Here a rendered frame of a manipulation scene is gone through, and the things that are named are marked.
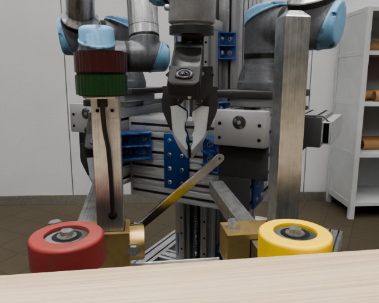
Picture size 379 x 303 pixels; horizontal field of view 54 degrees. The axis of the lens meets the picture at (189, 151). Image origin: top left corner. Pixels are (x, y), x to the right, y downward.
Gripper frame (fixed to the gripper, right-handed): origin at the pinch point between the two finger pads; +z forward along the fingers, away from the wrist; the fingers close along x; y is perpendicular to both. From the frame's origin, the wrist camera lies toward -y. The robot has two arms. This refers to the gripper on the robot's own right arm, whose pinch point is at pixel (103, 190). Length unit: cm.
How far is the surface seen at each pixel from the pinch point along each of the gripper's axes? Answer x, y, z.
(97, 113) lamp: -3.0, -34.0, -20.3
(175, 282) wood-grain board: -11, -53, -7
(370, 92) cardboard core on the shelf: -184, 181, -13
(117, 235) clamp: -4.9, -34.5, -4.0
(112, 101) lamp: -4.9, -34.0, -21.9
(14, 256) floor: 68, 141, 83
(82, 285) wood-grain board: -3, -52, -7
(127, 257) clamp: -6.0, -34.5, -0.8
